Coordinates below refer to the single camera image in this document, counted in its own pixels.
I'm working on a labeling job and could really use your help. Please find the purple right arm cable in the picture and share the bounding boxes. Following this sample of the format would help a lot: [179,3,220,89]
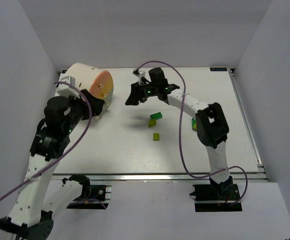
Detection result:
[134,60,248,207]

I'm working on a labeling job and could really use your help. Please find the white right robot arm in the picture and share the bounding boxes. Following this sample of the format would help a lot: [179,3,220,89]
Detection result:
[125,67,233,200]

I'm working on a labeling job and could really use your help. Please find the green three-stud lego plate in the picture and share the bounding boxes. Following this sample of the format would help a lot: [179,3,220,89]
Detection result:
[150,112,163,120]

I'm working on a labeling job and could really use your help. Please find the cream cylindrical sorting container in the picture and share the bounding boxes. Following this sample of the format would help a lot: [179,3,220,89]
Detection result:
[59,62,112,111]

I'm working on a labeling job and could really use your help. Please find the aluminium table edge rail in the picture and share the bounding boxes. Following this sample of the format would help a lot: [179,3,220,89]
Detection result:
[52,172,268,181]

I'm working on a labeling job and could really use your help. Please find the lime curved lego brick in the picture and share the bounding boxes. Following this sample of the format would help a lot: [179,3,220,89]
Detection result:
[148,119,157,128]

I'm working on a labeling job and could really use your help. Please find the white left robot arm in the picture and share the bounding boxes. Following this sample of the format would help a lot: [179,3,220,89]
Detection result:
[0,89,105,240]

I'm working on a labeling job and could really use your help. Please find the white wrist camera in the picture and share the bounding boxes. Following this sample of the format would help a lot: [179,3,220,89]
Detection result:
[132,68,147,86]
[56,76,76,97]

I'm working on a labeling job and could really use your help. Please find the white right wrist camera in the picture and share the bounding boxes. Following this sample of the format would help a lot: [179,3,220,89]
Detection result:
[132,68,147,86]

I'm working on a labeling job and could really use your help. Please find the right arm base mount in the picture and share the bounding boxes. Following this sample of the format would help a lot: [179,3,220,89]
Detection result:
[189,184,243,213]

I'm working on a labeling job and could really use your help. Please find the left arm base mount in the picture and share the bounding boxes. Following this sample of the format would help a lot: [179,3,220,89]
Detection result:
[62,174,112,210]

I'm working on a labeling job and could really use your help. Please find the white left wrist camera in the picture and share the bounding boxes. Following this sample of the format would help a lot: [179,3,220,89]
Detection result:
[56,76,76,97]

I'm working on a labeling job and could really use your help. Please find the lime square lego brick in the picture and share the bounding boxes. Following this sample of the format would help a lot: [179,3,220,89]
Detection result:
[152,133,160,141]

